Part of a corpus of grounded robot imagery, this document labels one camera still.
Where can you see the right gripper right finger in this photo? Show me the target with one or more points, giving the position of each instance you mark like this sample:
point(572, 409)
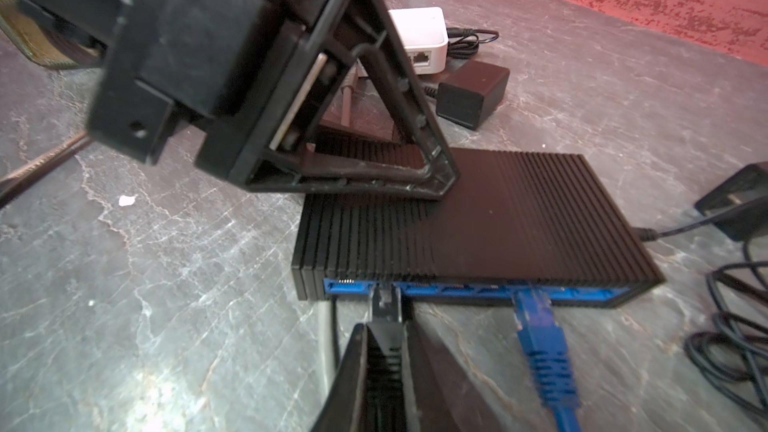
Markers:
point(439, 394)

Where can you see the black rectangular box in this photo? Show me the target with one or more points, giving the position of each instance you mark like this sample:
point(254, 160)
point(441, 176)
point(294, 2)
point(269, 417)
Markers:
point(513, 221)

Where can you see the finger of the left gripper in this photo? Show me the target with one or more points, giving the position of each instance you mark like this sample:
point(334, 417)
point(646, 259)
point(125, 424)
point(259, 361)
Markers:
point(337, 108)

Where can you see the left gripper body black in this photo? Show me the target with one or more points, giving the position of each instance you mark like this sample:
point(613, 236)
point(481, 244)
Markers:
point(254, 75)

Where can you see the black power adapter with cord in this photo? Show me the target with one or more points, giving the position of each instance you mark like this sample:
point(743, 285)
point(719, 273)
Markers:
point(472, 93)

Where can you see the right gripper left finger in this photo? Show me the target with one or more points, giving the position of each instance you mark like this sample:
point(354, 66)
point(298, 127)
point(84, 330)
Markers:
point(344, 407)

